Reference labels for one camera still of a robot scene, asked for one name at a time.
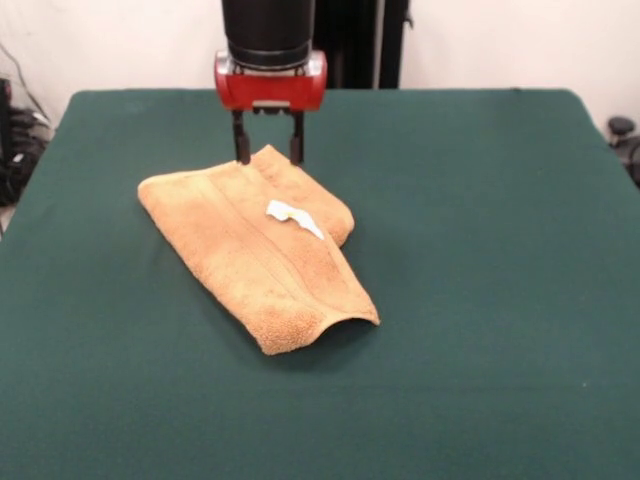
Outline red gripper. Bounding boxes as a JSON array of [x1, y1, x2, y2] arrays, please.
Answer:
[[213, 49, 329, 166]]

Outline tan terry towel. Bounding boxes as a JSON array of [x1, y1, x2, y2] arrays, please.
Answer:
[[136, 143, 381, 357]]

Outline dark green table cloth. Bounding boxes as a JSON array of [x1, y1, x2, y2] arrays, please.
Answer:
[[0, 88, 640, 480]]

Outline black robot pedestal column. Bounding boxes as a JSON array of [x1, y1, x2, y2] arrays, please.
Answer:
[[312, 0, 416, 91]]

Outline dark pedestal leg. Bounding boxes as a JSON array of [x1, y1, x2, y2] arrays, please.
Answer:
[[0, 77, 54, 207], [607, 115, 640, 189]]

